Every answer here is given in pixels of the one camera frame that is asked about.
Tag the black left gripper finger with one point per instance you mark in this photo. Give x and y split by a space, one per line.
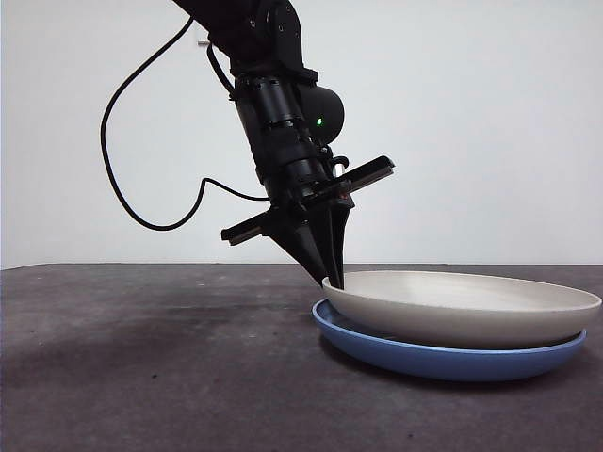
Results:
337 245
306 245

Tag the white round plate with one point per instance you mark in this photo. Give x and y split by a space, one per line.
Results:
447 311

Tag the blue round plate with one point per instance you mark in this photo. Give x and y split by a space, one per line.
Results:
424 362

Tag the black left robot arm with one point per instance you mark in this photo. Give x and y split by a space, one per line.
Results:
273 37

